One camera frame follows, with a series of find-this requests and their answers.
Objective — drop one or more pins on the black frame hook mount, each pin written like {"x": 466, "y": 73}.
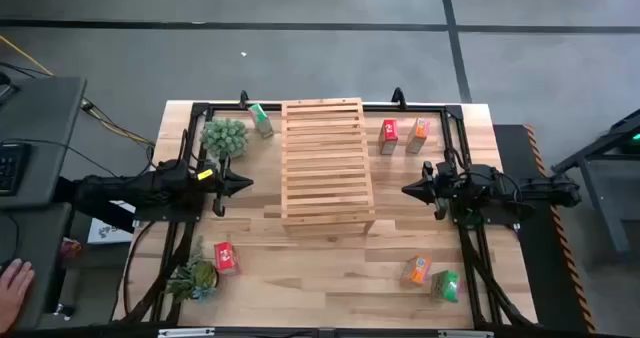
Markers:
{"x": 243, "y": 99}
{"x": 398, "y": 98}

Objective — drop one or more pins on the potted succulent plant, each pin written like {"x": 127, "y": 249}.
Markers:
{"x": 197, "y": 278}

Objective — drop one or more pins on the silver metal bracket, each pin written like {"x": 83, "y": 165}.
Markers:
{"x": 465, "y": 334}
{"x": 185, "y": 332}

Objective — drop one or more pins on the orange cereal box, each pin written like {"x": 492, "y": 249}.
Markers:
{"x": 416, "y": 270}
{"x": 418, "y": 130}

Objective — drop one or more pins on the desk caster wheel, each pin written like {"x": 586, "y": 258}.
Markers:
{"x": 65, "y": 311}

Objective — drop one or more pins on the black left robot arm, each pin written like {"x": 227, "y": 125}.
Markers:
{"x": 125, "y": 190}

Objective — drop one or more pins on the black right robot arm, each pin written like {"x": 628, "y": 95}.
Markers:
{"x": 500, "y": 183}

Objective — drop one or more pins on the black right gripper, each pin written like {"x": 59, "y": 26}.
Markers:
{"x": 437, "y": 188}

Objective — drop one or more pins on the black desk device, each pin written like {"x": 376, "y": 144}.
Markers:
{"x": 6, "y": 90}

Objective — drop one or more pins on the black metal table frame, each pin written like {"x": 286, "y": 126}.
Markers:
{"x": 410, "y": 109}

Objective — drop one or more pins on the red cereal box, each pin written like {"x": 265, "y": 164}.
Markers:
{"x": 388, "y": 133}
{"x": 226, "y": 258}

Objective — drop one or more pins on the pink snack packet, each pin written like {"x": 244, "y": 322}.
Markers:
{"x": 71, "y": 249}

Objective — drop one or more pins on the wooden slatted shelf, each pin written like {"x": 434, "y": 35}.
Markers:
{"x": 325, "y": 178}

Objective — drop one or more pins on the white printed box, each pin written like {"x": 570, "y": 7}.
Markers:
{"x": 107, "y": 230}

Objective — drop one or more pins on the green spiky ball plant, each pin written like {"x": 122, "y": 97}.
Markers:
{"x": 224, "y": 137}

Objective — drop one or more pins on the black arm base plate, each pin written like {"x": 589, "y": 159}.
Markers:
{"x": 165, "y": 216}
{"x": 500, "y": 221}

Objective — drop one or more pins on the grey metal cart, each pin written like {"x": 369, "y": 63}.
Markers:
{"x": 600, "y": 203}

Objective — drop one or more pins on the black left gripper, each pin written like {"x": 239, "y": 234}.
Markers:
{"x": 220, "y": 188}

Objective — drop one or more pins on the person's hand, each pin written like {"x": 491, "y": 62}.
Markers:
{"x": 14, "y": 288}

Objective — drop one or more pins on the black keyboard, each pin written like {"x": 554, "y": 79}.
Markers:
{"x": 11, "y": 168}

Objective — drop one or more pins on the grey desk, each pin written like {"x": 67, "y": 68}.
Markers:
{"x": 35, "y": 238}
{"x": 45, "y": 128}

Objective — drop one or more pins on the black mat with hazard stripe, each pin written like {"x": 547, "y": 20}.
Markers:
{"x": 540, "y": 278}

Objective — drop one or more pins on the green cereal box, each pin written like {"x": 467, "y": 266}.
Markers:
{"x": 261, "y": 120}
{"x": 446, "y": 285}

